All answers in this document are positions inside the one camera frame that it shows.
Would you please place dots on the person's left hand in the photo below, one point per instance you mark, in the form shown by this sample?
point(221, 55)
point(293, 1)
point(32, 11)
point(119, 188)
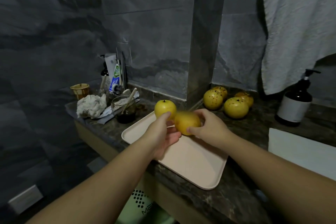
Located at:
point(160, 137)

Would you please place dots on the crumpled white rag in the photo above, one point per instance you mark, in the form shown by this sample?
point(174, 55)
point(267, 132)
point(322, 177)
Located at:
point(91, 105)

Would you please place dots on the person's left forearm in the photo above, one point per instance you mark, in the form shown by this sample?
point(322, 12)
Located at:
point(89, 195)

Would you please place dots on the clear glass mug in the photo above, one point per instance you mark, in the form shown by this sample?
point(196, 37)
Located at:
point(125, 111)

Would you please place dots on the dark soap pump bottle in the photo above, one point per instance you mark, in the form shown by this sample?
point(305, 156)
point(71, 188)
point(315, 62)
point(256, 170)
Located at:
point(294, 105)

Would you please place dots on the white wall socket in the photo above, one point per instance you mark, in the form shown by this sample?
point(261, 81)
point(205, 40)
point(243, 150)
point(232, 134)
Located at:
point(25, 199)

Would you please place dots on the light green plastic bin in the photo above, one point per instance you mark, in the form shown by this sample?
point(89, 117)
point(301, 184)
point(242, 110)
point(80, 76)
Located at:
point(136, 208)

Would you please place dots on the person's right hand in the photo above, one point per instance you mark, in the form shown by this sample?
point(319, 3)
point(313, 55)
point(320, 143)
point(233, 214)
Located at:
point(212, 129)

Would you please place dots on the group of yellow apples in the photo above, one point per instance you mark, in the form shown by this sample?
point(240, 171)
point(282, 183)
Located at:
point(236, 108)

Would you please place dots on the spotted yellow apple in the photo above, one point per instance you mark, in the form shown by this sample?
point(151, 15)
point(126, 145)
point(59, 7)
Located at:
point(165, 108)
point(186, 121)

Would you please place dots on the white hanging towel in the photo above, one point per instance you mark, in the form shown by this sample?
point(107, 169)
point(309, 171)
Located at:
point(299, 27)

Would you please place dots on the white toothpaste tube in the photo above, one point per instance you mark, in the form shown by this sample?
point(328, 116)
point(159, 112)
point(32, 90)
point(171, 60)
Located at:
point(113, 74)

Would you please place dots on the person's right forearm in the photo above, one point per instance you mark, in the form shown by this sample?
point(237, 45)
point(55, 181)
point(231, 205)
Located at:
point(283, 179)

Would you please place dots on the white sink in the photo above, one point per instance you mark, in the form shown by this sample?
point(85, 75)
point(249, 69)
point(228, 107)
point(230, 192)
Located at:
point(302, 150)

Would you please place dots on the gold cup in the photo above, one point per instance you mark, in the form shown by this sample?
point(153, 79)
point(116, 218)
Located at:
point(80, 90)

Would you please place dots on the beige plastic tray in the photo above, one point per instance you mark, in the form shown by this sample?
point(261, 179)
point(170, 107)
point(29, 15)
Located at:
point(194, 163)

